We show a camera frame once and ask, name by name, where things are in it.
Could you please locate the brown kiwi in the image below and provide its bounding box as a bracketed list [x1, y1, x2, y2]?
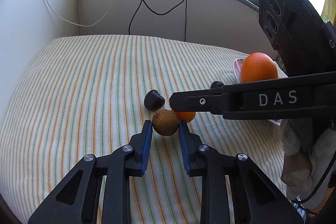
[152, 109, 179, 136]

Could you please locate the large orange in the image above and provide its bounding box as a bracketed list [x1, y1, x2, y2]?
[240, 52, 278, 83]

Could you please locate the white gloved right hand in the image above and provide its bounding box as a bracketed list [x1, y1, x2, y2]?
[280, 119, 335, 201]

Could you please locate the small mandarin in cluster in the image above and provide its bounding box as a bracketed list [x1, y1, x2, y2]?
[171, 109, 196, 123]

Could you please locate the dark plum in cluster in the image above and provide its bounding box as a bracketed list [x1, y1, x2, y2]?
[143, 89, 165, 111]

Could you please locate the floral white plate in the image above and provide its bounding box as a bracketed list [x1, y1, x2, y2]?
[232, 56, 289, 126]

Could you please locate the striped tablecloth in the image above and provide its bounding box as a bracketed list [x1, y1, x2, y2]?
[1, 35, 285, 223]

